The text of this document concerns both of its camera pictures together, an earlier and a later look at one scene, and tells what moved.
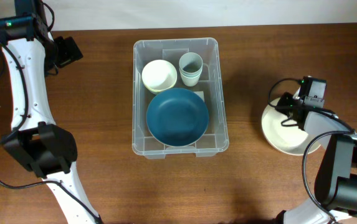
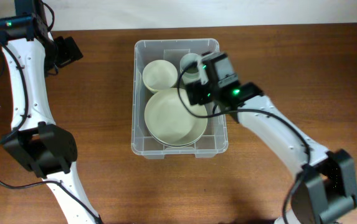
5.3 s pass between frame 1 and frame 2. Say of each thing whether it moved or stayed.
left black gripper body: stayed
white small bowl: stayed
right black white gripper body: moved
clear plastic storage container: stayed
